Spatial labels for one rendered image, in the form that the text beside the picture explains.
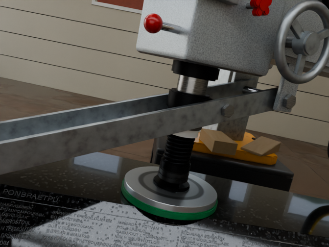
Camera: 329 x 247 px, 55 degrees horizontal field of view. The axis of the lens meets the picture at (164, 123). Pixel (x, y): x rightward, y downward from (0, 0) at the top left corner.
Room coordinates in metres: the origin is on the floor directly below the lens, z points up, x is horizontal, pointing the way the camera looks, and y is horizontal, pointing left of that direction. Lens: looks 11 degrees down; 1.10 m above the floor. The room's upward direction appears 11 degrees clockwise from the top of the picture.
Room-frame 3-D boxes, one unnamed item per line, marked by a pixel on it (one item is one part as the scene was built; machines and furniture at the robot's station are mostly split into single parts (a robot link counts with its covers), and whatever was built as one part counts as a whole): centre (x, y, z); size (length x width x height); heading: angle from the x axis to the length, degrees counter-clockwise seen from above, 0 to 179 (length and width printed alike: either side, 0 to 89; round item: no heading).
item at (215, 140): (1.32, -0.24, 0.81); 0.20 x 0.10 x 0.05; 11
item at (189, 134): (0.68, -0.04, 0.97); 0.07 x 0.07 x 0.04
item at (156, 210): (0.68, -0.04, 0.82); 0.22 x 0.22 x 0.04
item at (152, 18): (0.55, 0.03, 1.15); 0.08 x 0.03 x 0.03; 121
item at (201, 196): (0.68, -0.04, 0.82); 0.21 x 0.21 x 0.01
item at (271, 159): (1.57, -0.27, 0.76); 0.49 x 0.49 x 0.05; 3
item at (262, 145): (1.41, -0.45, 0.80); 0.20 x 0.10 x 0.05; 141
